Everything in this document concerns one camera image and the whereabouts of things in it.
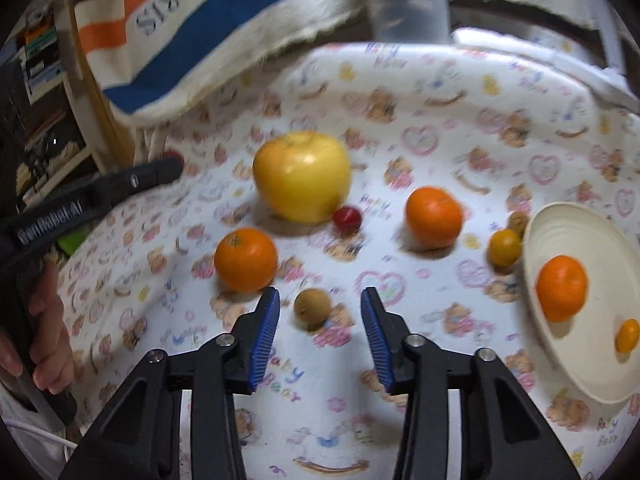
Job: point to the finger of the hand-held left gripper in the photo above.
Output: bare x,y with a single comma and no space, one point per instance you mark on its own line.
145,175

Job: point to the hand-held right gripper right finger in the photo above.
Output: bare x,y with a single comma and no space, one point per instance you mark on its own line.
375,340

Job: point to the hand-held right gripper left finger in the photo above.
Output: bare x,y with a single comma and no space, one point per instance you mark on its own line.
265,340

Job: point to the red cherry tomato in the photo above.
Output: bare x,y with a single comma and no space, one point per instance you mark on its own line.
172,153
348,220

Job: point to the brown longan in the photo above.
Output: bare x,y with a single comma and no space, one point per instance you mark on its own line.
518,220
312,308

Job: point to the orange tangerine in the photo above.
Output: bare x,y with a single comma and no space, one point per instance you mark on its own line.
433,217
561,287
246,260

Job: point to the yellow-orange small tomato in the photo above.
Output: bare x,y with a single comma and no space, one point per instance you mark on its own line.
504,247

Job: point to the cream round plate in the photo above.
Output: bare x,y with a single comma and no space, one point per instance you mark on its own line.
575,360

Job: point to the person's left hand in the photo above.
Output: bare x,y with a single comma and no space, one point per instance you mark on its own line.
50,340

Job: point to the green object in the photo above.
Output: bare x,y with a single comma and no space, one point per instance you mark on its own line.
71,245

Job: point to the cluttered shelf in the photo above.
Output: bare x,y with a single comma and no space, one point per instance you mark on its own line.
45,110

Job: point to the yellow apple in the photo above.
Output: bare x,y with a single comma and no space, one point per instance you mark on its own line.
300,180

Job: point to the bear printed blanket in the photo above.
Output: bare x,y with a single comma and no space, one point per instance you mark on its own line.
450,110

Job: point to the small orange kumquat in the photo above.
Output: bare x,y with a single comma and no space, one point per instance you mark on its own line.
627,336

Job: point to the translucent plastic container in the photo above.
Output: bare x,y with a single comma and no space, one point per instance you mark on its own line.
405,5

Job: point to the white plastic stand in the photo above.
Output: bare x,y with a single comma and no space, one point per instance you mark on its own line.
590,76

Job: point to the light wooden frame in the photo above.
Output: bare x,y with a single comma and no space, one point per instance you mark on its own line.
95,120

